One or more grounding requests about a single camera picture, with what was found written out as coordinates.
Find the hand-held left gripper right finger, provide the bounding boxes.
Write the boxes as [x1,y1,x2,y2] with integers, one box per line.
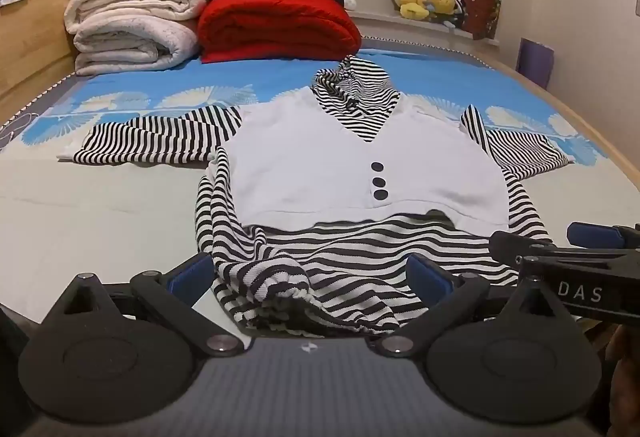
[367,254,576,360]

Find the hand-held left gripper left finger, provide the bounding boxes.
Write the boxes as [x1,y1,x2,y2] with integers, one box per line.
[42,253,246,358]

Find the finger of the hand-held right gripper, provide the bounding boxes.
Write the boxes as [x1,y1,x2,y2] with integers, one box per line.
[489,231,558,268]
[567,222,640,250]

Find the striped and white hooded top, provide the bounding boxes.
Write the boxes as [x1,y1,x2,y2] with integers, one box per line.
[57,56,576,338]

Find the person's right hand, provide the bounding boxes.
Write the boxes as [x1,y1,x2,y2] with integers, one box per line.
[604,324,640,437]

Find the purple box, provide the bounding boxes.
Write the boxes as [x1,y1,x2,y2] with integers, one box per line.
[516,38,555,90]

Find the dark red cushion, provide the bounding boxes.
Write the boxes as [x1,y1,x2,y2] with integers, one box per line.
[462,0,502,40]

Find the white window sill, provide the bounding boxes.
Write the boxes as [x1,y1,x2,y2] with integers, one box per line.
[345,0,501,48]

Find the folded red blanket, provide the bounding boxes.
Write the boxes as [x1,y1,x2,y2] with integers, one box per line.
[197,0,363,64]

